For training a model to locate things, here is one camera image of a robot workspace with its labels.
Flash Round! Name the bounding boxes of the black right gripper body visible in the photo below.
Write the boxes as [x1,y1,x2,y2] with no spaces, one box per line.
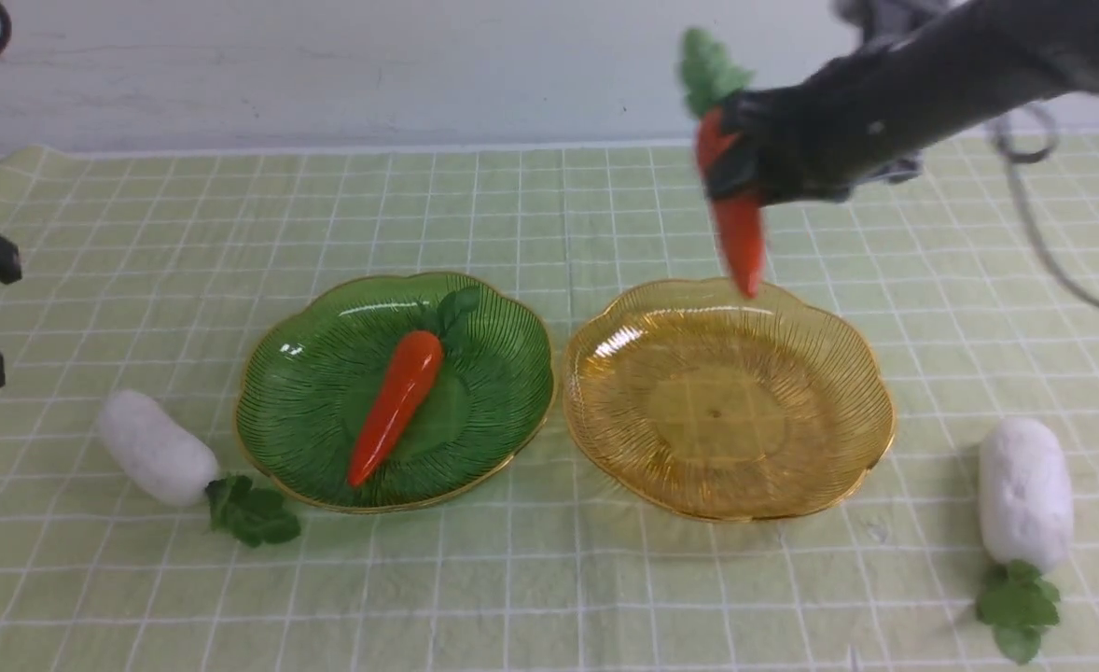
[704,56,924,205]

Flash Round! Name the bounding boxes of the orange toy carrot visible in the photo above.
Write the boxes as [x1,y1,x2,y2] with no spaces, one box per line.
[677,27,766,299]
[346,286,482,488]

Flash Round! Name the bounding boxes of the white toy radish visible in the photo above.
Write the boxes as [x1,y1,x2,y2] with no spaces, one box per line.
[975,417,1075,667]
[96,388,301,548]

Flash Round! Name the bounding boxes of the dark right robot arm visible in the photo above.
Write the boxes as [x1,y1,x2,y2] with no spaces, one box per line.
[702,1,1099,205]

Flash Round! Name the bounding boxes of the green checkered tablecloth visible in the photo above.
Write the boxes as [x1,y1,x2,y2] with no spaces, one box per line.
[0,139,1099,671]

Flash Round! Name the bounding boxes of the amber glass plate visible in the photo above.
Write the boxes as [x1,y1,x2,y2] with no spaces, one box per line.
[560,279,897,522]

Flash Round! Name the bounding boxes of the green glass plate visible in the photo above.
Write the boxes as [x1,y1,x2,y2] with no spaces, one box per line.
[234,272,557,514]

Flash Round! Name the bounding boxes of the grey cable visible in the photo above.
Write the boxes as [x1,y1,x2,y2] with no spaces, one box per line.
[990,101,1099,318]

